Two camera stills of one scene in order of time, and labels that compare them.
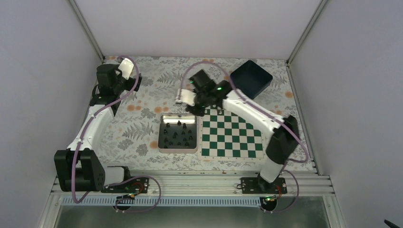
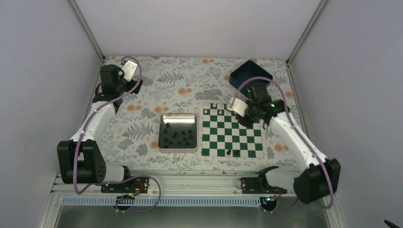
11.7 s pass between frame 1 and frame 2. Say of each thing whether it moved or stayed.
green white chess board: stayed
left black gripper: stayed
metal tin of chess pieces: stayed
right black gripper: moved
